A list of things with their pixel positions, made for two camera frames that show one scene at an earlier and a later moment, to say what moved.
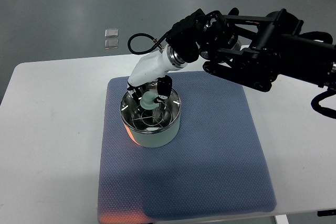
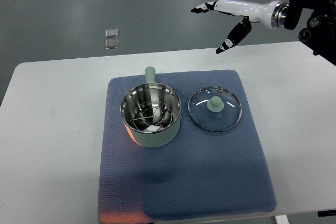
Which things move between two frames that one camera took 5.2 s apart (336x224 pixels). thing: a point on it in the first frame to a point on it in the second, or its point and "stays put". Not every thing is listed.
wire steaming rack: [158, 118] stays put
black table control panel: [326, 213] stays put
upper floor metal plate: [110, 33] stays put
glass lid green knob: [147, 116] to [214, 108]
